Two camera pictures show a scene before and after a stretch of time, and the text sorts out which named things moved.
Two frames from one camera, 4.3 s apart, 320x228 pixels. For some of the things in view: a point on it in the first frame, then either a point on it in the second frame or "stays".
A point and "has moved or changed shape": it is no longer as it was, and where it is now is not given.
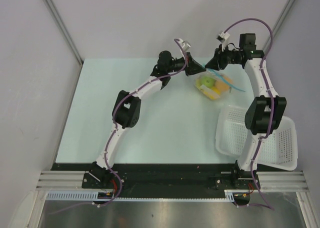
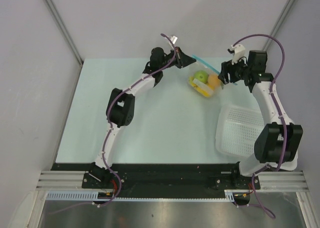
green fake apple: [208, 81] → [202, 76]
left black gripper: [192, 67] → [182, 60]
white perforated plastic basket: [279, 150] stays
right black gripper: [218, 63] → [227, 67]
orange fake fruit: [222, 86] → [213, 80]
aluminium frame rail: [73, 179] stays
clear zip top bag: [214, 86] has moved or changed shape
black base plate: [163, 176] stays
